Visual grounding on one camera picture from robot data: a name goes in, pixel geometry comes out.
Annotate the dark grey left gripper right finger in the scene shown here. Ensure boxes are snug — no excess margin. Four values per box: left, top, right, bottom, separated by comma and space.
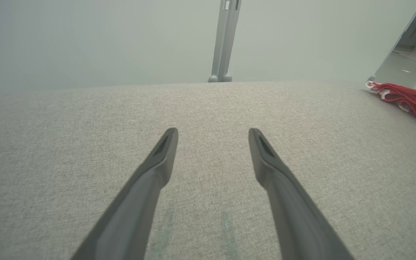
248, 128, 355, 260

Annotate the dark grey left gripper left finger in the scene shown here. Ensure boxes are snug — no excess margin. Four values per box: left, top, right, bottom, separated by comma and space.
70, 127, 179, 260

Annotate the red jersey with white sleeves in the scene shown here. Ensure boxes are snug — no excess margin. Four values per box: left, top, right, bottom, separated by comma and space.
365, 81, 416, 127

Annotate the grey partition post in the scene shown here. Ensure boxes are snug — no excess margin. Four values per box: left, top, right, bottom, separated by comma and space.
221, 0, 243, 83
208, 0, 232, 83

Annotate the grey partition end frame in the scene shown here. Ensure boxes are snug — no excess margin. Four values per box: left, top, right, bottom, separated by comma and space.
368, 0, 416, 83

